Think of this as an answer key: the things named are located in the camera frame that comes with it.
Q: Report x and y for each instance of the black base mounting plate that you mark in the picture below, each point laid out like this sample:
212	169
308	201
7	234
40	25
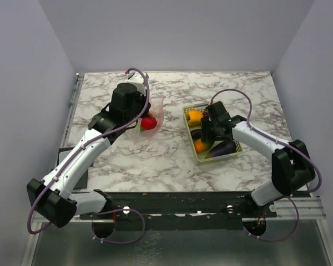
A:
169	211

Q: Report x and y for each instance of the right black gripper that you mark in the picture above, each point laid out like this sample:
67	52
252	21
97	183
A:
205	133

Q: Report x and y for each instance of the clear zip top bag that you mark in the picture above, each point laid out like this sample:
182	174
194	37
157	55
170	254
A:
136	134

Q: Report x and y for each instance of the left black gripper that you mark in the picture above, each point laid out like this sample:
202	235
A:
142	98

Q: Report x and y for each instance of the dark purple toy eggplant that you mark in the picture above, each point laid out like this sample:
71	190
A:
221	149

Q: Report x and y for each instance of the yellow toy bell pepper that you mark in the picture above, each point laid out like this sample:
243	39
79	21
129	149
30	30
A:
194	117

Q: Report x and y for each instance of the aluminium frame rail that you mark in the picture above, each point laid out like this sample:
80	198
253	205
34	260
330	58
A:
300	206

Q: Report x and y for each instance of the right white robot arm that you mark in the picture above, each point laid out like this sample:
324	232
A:
290	166

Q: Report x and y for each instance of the green perforated plastic basket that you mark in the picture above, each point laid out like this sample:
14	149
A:
200	158

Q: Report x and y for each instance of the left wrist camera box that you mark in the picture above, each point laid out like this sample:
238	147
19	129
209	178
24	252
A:
137	80

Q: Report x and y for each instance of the green toy mango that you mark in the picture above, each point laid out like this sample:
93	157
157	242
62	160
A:
201	146

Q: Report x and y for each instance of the red toy bell pepper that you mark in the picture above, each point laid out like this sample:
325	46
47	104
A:
148	123

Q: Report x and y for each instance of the long striped purple eggplant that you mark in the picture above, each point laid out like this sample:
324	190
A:
195	134

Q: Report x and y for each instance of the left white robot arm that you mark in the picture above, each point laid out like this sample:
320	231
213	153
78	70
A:
52	196

